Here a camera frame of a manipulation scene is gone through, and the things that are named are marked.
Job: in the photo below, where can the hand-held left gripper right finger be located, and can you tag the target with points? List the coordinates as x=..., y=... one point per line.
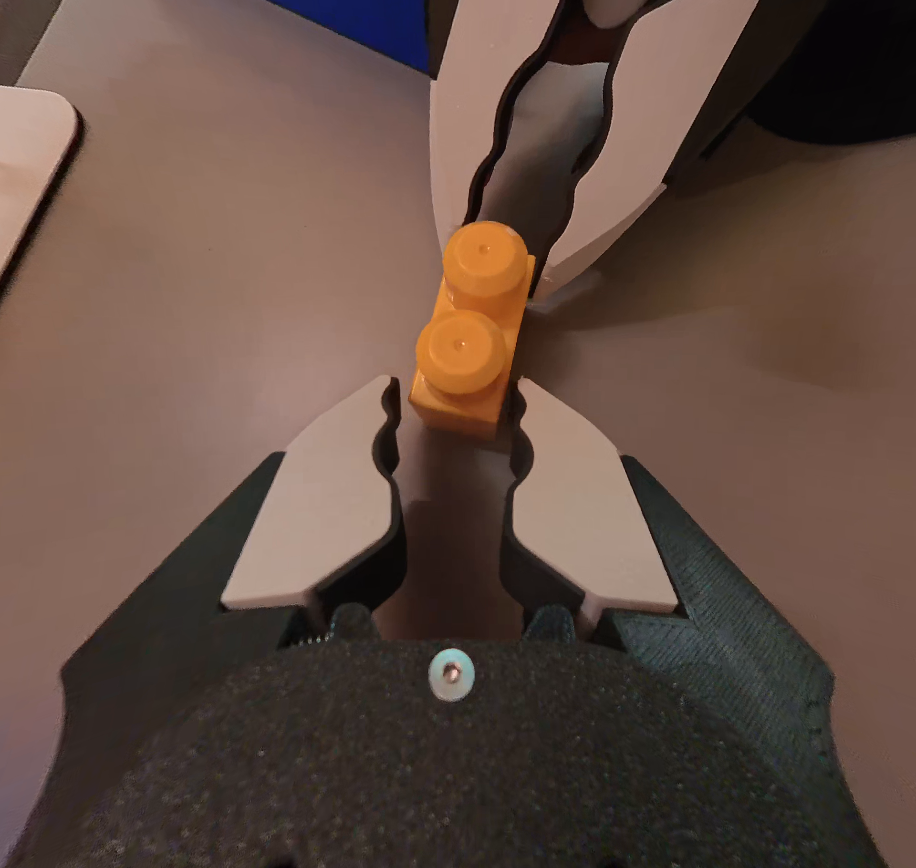
x=587, y=524

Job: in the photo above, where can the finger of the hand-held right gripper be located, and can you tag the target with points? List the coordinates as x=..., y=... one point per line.
x=665, y=95
x=486, y=38

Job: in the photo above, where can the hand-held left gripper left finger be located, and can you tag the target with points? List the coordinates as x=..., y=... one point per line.
x=315, y=524

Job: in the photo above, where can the yellow two-stud block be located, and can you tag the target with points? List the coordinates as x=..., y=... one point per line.
x=458, y=349

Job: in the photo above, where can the white stand with wooden board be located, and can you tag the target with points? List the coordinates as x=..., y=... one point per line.
x=28, y=167

